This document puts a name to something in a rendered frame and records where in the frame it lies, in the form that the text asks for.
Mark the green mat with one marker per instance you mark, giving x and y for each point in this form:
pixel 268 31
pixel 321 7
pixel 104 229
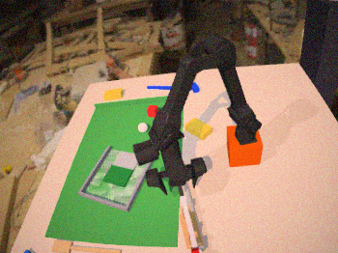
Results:
pixel 152 220

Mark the blue golf putter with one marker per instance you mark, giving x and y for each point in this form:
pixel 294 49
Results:
pixel 194 87

